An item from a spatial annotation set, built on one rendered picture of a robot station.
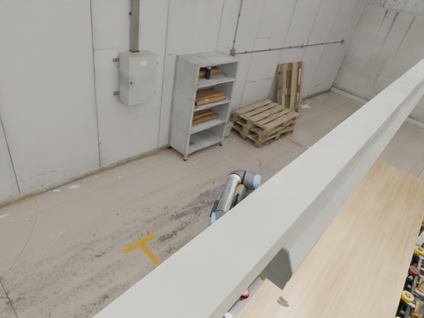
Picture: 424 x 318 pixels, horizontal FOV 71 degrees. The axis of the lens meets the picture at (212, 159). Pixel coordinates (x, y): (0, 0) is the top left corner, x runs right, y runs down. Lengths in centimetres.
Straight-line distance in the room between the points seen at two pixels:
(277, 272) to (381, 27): 917
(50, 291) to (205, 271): 301
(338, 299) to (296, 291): 30
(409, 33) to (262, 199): 903
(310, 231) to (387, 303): 216
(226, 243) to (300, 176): 20
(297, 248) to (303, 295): 187
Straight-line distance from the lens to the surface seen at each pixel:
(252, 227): 37
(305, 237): 53
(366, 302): 259
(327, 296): 245
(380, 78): 956
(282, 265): 50
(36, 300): 328
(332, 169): 55
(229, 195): 214
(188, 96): 430
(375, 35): 957
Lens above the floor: 272
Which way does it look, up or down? 34 degrees down
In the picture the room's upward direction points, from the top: 11 degrees clockwise
